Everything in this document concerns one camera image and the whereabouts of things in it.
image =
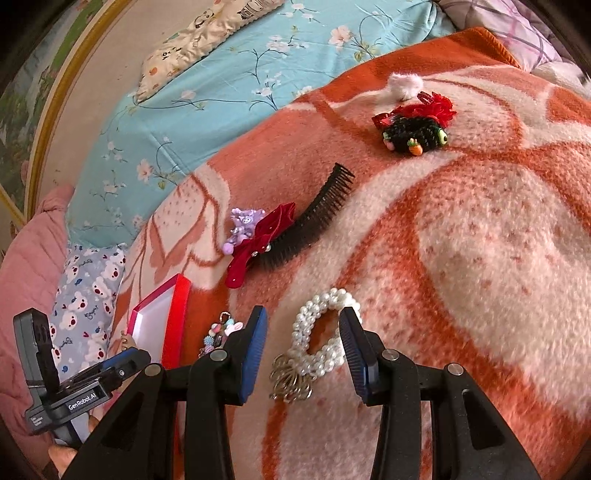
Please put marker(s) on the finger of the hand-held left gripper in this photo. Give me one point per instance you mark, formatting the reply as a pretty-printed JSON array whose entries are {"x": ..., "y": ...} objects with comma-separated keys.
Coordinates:
[{"x": 124, "y": 362}]

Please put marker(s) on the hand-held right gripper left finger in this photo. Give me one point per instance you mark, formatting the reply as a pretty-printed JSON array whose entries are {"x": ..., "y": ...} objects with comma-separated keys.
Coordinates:
[{"x": 256, "y": 350}]

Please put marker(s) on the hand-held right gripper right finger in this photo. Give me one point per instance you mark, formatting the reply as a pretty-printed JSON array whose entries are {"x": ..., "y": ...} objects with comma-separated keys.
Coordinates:
[{"x": 353, "y": 350}]

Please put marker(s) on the red jewelry box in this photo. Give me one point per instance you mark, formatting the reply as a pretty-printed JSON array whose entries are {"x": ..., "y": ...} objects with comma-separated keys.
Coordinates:
[{"x": 180, "y": 314}]

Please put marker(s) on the person's left hand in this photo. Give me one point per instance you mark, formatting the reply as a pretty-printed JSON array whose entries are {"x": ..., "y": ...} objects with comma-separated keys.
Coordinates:
[{"x": 62, "y": 459}]

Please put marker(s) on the blue bear print pillow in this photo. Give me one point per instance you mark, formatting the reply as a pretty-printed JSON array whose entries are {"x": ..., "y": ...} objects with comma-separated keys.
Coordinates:
[{"x": 87, "y": 295}]

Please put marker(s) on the red velvet bow hair clip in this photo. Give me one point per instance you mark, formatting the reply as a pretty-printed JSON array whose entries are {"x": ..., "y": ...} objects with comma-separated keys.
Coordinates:
[{"x": 258, "y": 235}]

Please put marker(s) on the pink quilt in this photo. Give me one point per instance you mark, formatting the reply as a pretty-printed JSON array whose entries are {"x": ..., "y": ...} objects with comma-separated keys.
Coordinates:
[{"x": 27, "y": 277}]

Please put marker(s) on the purple bear hair clip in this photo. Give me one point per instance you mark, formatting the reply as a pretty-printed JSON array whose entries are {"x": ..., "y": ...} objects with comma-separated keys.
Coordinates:
[{"x": 244, "y": 221}]

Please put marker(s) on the black hair comb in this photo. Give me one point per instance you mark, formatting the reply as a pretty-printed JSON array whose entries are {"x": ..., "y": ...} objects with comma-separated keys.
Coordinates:
[{"x": 314, "y": 217}]

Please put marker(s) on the orange and white blanket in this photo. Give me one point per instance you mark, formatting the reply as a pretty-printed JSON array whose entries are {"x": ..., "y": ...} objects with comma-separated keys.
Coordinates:
[{"x": 461, "y": 230}]

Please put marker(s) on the small red glitter hair clip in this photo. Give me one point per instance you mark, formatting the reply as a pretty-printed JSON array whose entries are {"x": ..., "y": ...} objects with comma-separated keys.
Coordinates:
[{"x": 383, "y": 119}]

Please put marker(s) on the red flower hair clip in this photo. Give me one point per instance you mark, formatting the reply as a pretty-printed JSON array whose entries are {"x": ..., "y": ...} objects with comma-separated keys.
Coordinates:
[{"x": 434, "y": 106}]

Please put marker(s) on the blue floral bed sheet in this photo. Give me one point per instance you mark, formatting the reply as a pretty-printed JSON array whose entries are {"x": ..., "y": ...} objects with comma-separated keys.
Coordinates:
[{"x": 231, "y": 92}]

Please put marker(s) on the white fluffy pompom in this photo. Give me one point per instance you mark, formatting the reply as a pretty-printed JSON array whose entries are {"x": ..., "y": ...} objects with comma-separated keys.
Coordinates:
[{"x": 404, "y": 85}]

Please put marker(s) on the painted scenery panel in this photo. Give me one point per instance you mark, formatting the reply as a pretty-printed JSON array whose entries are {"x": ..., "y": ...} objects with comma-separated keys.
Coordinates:
[{"x": 27, "y": 106}]

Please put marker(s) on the gold framed beige headboard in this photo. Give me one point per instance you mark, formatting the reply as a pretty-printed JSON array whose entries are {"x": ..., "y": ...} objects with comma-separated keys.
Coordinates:
[{"x": 83, "y": 69}]

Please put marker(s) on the cream panda print pillow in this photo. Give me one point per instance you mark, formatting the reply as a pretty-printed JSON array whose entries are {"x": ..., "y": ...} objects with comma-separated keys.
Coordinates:
[{"x": 194, "y": 50}]

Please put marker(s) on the purple plaid cloth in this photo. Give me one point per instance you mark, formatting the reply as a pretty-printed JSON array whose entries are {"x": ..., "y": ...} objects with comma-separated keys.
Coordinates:
[{"x": 508, "y": 27}]

